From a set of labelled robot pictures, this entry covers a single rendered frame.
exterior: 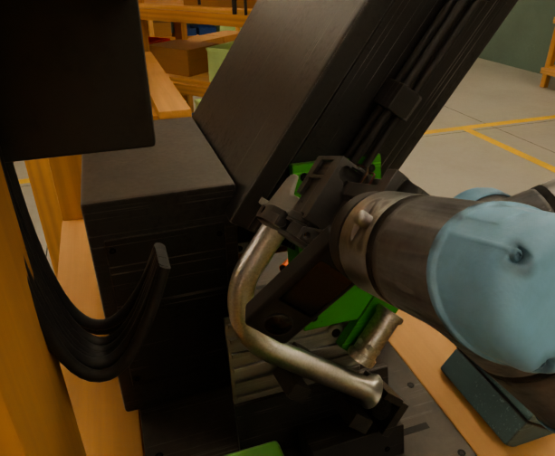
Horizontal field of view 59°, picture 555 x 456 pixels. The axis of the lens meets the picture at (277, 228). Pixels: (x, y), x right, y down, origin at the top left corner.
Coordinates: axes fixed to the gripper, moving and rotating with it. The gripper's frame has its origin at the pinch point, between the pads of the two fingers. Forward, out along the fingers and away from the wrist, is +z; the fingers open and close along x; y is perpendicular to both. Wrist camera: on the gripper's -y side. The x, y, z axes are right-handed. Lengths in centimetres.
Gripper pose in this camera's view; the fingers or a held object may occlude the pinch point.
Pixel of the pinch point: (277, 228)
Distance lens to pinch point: 54.2
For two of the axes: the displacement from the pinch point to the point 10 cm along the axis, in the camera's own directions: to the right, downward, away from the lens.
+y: 5.3, -8.5, 0.6
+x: -7.8, -5.1, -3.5
